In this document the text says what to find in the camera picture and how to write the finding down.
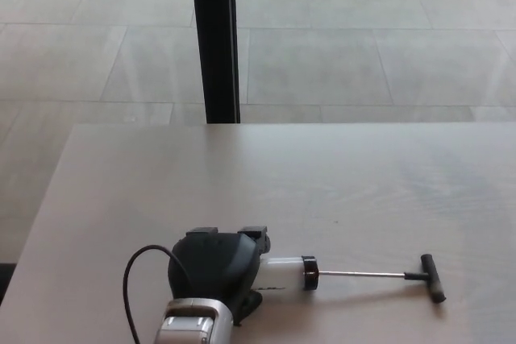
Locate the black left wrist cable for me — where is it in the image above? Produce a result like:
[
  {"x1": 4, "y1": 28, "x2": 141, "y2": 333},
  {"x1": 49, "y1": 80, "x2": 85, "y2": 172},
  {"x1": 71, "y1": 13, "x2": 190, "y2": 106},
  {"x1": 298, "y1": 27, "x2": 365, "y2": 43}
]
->
[{"x1": 123, "y1": 244, "x2": 195, "y2": 344}]

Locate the black vertical window post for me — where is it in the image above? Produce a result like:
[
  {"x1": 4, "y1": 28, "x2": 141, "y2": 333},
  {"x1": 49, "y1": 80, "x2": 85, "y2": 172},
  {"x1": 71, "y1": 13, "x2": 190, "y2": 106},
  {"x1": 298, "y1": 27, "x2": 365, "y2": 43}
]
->
[{"x1": 189, "y1": 0, "x2": 242, "y2": 125}]

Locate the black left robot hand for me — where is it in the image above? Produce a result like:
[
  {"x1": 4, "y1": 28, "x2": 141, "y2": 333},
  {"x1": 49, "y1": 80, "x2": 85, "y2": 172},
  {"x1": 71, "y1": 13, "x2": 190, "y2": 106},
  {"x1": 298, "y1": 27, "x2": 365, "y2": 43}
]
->
[{"x1": 167, "y1": 225, "x2": 273, "y2": 327}]

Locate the white air pump black handle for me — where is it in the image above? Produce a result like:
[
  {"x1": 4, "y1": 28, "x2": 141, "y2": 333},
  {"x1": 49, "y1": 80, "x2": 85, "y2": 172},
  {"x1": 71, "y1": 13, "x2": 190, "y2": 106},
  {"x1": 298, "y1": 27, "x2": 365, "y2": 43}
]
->
[{"x1": 252, "y1": 254, "x2": 447, "y2": 304}]

